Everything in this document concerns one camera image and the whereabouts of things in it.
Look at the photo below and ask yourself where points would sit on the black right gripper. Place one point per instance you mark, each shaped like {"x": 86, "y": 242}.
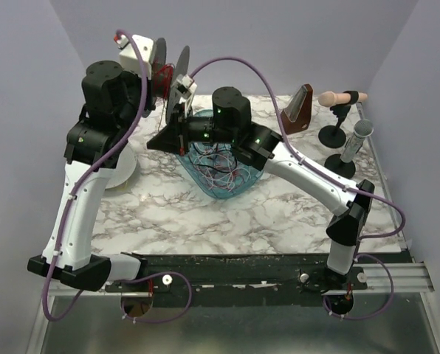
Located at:
{"x": 180, "y": 131}

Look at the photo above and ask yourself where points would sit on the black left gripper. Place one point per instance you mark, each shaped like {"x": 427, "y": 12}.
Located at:
{"x": 146, "y": 99}

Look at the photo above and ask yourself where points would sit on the dark grey perforated spool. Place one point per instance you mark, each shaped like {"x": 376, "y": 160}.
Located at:
{"x": 164, "y": 76}

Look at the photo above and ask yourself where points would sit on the teal transparent plastic bin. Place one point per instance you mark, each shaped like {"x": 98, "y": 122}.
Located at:
{"x": 215, "y": 169}

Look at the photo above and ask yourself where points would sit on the brown wooden metronome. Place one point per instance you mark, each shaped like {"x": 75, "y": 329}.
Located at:
{"x": 297, "y": 115}

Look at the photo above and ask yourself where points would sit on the black stand of silver microphone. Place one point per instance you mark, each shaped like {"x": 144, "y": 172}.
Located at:
{"x": 335, "y": 164}

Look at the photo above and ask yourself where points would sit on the silver mesh microphone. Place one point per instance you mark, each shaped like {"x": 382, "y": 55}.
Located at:
{"x": 361, "y": 131}

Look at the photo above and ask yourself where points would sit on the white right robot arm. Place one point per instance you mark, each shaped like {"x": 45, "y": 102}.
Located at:
{"x": 262, "y": 148}

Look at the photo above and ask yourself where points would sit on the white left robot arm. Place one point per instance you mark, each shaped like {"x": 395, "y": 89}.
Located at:
{"x": 116, "y": 96}

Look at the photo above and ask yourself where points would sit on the white perforated spool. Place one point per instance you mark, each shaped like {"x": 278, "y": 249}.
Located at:
{"x": 126, "y": 166}

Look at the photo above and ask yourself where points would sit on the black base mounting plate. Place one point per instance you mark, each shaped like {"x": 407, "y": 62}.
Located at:
{"x": 245, "y": 280}

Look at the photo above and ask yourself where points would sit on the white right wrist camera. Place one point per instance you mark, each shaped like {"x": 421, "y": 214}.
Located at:
{"x": 183, "y": 89}

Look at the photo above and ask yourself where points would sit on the aluminium rail frame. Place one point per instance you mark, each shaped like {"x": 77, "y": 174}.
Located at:
{"x": 389, "y": 317}

